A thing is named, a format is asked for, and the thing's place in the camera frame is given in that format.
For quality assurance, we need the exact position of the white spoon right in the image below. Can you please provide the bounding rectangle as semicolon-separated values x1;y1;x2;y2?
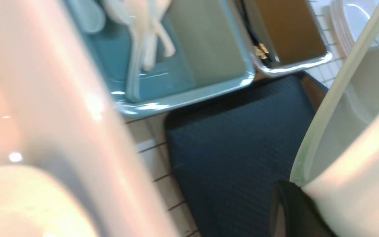
145;0;176;61

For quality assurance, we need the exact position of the large white plastic tub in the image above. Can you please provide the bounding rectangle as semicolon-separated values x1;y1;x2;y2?
0;0;180;237

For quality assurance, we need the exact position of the blue plastic bin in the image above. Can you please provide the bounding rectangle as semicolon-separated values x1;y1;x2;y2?
63;0;255;119

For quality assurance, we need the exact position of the brown plastic bin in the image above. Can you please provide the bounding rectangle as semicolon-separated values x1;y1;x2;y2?
233;0;333;78

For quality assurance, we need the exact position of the black serving tray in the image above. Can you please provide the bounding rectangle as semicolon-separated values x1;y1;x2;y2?
164;72;328;237

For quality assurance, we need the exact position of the white square rice plate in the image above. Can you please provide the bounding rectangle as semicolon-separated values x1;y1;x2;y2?
290;3;379;237

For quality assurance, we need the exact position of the stack of white bowls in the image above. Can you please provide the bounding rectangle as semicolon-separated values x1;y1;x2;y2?
329;0;379;57

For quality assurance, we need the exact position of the white spoon long centre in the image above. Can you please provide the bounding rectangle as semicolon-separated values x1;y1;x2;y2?
102;0;149;74

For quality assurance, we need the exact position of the white spoon far left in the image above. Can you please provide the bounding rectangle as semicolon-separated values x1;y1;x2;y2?
67;0;106;35

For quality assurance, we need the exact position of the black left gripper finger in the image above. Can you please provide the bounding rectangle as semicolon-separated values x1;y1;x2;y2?
270;181;336;237

